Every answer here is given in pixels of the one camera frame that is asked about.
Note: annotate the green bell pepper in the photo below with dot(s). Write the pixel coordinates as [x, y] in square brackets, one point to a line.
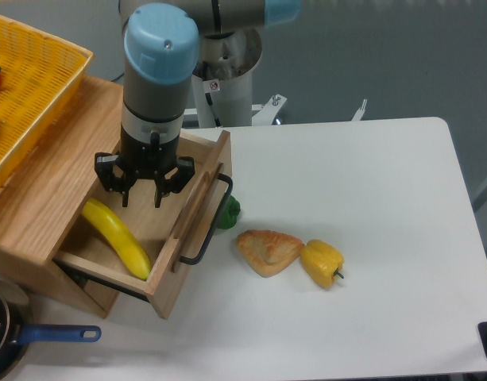
[229, 217]

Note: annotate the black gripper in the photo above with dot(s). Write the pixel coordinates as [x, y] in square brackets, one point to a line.
[151, 159]

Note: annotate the blue handled black pan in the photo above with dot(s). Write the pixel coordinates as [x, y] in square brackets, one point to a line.
[18, 329]

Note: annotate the wooden drawer cabinet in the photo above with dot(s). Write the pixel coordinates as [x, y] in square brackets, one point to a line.
[42, 200]

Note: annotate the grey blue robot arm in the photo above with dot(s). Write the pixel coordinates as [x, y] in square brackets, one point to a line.
[173, 49]

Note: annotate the triangular baked pastry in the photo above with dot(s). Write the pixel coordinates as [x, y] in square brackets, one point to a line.
[268, 252]

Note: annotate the black metal drawer handle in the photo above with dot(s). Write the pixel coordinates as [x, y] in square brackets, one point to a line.
[214, 223]

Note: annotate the yellow bell pepper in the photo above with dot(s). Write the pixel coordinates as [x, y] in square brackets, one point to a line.
[322, 262]

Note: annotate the open wooden top drawer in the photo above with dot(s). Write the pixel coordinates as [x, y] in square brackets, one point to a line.
[177, 228]

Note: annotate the yellow banana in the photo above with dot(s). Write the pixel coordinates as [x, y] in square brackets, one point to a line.
[120, 239]

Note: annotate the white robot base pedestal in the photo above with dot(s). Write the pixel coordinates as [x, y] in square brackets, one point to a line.
[222, 83]

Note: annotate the yellow plastic basket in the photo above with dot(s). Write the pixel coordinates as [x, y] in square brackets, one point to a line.
[40, 75]

